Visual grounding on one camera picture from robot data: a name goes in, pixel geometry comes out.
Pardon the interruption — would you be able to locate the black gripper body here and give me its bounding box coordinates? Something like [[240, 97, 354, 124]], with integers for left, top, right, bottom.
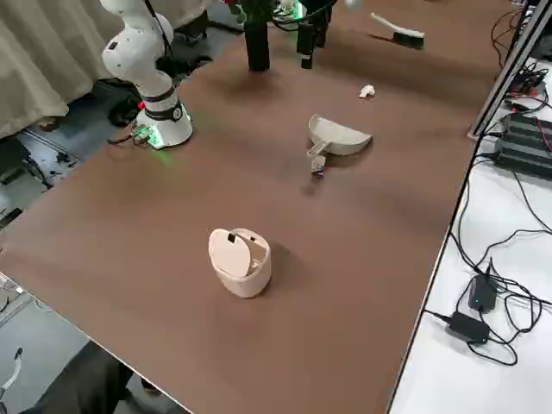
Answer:
[[300, 0, 336, 25]]

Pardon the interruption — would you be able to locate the pale hand brush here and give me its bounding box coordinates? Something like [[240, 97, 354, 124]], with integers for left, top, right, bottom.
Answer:
[[370, 12, 426, 51]]

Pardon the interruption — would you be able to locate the pale green plastic dustpan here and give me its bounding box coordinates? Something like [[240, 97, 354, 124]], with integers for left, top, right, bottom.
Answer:
[[306, 114, 374, 159]]

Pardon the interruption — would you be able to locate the small beige lidded bin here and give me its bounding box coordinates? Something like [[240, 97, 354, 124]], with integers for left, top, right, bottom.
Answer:
[[208, 227, 273, 299]]

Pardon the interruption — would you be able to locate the black vase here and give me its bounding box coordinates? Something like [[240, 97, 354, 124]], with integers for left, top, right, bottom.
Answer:
[[244, 0, 272, 72]]

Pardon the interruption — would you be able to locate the small green circuit board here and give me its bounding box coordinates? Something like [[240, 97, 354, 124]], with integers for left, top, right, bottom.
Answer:
[[132, 123, 157, 147]]

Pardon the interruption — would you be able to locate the black ribbed power box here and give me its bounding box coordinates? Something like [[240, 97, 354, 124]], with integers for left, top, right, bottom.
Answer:
[[493, 112, 552, 176]]

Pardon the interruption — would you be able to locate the beige curtain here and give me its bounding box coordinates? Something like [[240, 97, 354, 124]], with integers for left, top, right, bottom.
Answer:
[[0, 0, 126, 139]]

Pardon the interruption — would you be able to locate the black power adapter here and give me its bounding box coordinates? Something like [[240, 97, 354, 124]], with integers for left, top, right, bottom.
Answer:
[[467, 273, 501, 314], [446, 310, 492, 345]]

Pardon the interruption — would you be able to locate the person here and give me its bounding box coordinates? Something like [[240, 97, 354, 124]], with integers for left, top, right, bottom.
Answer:
[[16, 340, 161, 414]]

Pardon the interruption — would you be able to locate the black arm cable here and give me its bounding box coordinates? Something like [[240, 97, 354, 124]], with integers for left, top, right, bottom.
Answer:
[[144, 0, 191, 81]]

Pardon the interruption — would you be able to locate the aluminium camera post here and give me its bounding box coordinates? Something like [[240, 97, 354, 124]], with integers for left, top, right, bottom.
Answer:
[[467, 0, 552, 139]]

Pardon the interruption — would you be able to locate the white cable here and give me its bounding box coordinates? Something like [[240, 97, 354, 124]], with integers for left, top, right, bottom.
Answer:
[[0, 347, 23, 403]]

